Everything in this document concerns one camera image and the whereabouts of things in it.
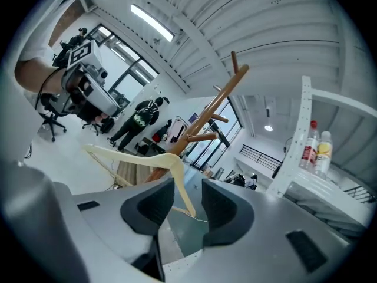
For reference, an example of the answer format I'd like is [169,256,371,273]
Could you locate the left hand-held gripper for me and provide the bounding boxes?
[57,39,121,116]

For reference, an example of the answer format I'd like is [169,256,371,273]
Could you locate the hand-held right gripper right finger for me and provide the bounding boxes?
[163,178,365,283]

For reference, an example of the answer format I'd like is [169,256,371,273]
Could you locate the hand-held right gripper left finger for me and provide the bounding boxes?
[52,177,176,283]

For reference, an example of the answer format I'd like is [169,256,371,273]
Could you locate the light wooden hanger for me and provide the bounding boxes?
[81,144,210,223]

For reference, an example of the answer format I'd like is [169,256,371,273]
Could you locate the brown wooden coat rack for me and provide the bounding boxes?
[144,50,250,185]

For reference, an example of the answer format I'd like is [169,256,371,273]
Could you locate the person's left forearm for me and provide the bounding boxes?
[14,56,65,96]

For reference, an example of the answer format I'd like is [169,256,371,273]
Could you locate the person's left hand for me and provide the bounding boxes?
[70,71,109,123]

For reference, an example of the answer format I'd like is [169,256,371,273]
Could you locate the black framed window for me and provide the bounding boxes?
[88,24,161,100]

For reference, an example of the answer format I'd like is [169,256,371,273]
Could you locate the black office chair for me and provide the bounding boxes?
[37,94,68,143]

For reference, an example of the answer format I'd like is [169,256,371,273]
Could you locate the red and black bag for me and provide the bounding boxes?
[151,127,169,144]

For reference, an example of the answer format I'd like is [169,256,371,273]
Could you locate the black railing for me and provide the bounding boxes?
[240,144,284,175]

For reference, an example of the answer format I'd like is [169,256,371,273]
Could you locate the person's grey shirt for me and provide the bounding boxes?
[2,0,85,170]

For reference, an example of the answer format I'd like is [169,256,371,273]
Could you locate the long ceiling light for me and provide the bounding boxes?
[130,3,176,43]

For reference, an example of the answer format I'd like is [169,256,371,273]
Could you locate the red cap bottle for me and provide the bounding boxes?
[299,120,321,170]

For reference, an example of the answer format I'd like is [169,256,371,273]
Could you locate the black framed glass door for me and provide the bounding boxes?
[187,98,246,170]

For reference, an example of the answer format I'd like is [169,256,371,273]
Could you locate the yellow label bottle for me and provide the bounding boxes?
[313,130,334,180]

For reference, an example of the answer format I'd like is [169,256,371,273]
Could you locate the white shelf unit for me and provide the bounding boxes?
[266,75,377,238]

